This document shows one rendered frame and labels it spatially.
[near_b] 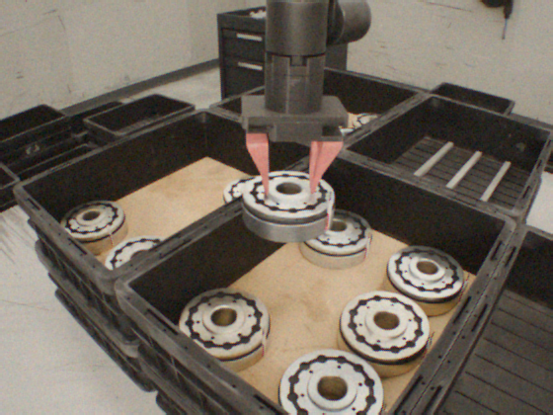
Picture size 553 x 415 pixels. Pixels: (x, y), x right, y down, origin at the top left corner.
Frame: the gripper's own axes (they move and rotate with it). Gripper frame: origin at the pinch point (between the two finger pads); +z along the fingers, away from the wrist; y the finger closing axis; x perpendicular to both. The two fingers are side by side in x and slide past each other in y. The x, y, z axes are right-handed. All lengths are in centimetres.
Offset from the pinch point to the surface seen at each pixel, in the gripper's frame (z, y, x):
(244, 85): 41, 4, -182
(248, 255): 12.8, 4.5, -4.0
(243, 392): 6.2, 5.5, 21.6
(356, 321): 12.3, -7.2, 9.1
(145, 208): 15.5, 21.6, -20.3
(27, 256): 29, 50, -25
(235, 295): 12.9, 6.2, 3.6
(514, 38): 16, -206, -262
